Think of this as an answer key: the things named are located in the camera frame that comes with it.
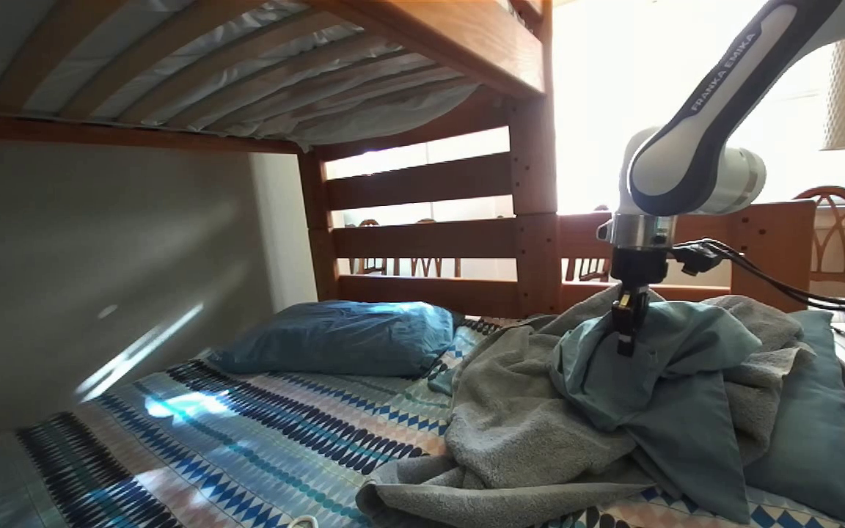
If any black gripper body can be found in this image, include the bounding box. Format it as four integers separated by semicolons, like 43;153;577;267
611;248;667;333

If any light blue pillowcase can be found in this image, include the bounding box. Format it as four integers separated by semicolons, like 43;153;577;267
551;289;809;523

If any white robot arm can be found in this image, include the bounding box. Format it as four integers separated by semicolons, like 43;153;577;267
605;0;845;354

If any grey towel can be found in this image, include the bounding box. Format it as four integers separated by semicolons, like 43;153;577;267
354;286;816;528

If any teal pillow under towel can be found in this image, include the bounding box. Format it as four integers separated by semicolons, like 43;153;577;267
747;311;845;523

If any blue pillow at headboard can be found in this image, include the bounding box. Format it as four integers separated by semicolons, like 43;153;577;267
208;298;454;376

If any striped upper bunk mattress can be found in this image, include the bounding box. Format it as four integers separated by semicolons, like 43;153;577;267
0;0;478;147

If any striped patterned bedspread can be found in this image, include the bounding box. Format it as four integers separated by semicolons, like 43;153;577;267
0;326;845;528

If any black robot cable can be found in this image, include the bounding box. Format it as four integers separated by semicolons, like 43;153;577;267
668;235;845;317

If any wooden bunk bed frame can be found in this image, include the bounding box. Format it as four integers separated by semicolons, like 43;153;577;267
0;0;821;320

